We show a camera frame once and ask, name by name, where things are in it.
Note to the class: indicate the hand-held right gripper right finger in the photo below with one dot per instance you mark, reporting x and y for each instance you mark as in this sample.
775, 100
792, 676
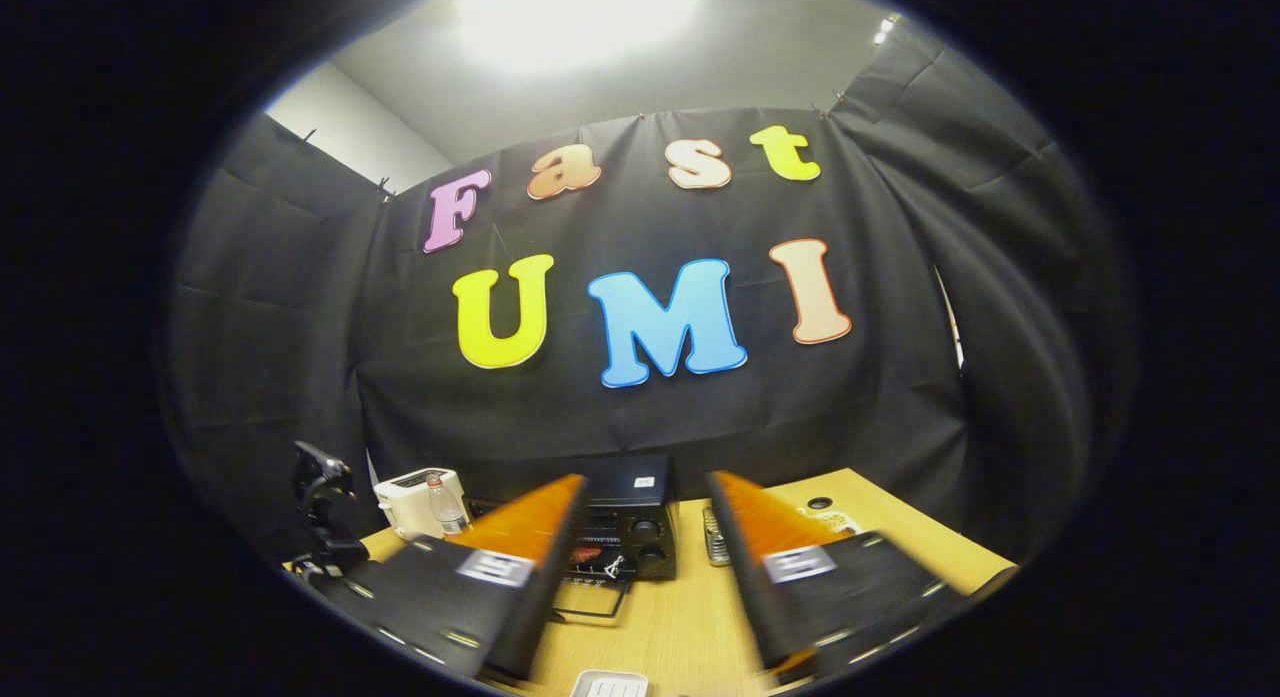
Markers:
750, 577

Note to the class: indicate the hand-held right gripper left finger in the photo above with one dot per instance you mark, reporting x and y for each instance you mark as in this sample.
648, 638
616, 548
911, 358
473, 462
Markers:
530, 597

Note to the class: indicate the red-brown glazed meat piece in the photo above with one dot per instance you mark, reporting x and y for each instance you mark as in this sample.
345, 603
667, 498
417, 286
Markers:
585, 554

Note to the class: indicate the black electric oven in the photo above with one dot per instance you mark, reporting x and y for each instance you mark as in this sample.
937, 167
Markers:
640, 517

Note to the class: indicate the white toaster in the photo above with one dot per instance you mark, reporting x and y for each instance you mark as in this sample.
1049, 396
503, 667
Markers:
405, 502

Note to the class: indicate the white divided dish of beans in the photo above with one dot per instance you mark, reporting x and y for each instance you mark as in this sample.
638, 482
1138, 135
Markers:
835, 525

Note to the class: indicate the small white ribbed tray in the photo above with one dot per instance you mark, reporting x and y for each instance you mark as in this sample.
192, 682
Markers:
610, 685

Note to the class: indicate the clear bottle with red label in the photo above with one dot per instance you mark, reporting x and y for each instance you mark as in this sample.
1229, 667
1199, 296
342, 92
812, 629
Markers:
445, 512

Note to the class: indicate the black backdrop cloth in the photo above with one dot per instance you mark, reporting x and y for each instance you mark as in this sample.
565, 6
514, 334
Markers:
650, 417

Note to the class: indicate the large ceiling light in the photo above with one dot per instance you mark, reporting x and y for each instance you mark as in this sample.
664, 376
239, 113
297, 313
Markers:
580, 17

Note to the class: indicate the small ceiling spotlights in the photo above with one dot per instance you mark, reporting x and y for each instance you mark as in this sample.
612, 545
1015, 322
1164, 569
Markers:
885, 29

